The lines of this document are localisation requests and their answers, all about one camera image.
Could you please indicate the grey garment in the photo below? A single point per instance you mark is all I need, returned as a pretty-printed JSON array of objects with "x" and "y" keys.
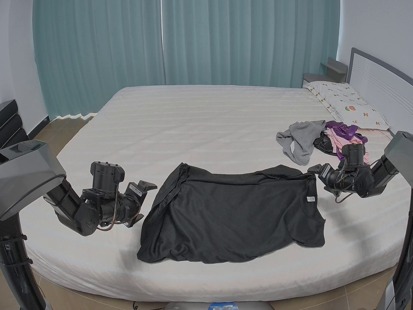
[{"x": 301, "y": 139}]

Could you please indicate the blue-green curtain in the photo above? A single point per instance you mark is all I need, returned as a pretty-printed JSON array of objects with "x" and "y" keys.
[
  {"x": 96, "y": 44},
  {"x": 251, "y": 31}
]

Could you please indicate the white printed pillow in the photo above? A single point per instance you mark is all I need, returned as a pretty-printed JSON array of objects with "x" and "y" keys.
[{"x": 347, "y": 103}]

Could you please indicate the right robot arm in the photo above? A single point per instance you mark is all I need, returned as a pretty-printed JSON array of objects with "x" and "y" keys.
[{"x": 380, "y": 173}]

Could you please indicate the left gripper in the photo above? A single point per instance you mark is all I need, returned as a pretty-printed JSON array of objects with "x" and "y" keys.
[{"x": 130, "y": 202}]

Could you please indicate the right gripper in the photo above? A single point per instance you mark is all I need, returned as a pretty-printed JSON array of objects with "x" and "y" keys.
[{"x": 327, "y": 176}]

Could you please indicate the bed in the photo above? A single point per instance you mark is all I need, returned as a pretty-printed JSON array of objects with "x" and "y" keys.
[{"x": 200, "y": 131}]

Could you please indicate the black chest of drawers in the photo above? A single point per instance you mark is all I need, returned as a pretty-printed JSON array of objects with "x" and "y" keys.
[{"x": 11, "y": 124}]

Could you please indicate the grey bedside table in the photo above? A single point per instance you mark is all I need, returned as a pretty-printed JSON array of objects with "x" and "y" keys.
[{"x": 326, "y": 74}]

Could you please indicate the pile of clothes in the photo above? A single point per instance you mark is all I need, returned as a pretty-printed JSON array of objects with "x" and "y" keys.
[{"x": 335, "y": 137}]

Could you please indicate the black T-shirt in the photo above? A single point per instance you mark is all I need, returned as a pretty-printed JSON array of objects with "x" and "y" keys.
[{"x": 232, "y": 215}]

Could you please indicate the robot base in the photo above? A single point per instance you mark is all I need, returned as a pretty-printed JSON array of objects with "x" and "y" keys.
[{"x": 209, "y": 306}]

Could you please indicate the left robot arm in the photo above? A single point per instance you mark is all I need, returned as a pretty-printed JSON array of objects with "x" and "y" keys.
[{"x": 29, "y": 173}]

